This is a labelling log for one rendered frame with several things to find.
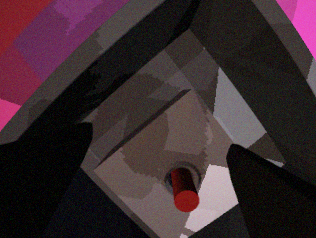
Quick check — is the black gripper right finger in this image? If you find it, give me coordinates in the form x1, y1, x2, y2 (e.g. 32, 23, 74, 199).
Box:
226, 144, 316, 238

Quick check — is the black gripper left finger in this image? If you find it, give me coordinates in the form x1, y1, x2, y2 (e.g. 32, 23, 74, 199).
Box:
0, 122, 93, 238

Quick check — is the black open box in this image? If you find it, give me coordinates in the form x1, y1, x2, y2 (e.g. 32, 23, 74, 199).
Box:
0, 0, 316, 238

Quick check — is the dark red peg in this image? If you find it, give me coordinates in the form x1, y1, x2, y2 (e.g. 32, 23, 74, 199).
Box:
171, 168, 199, 212

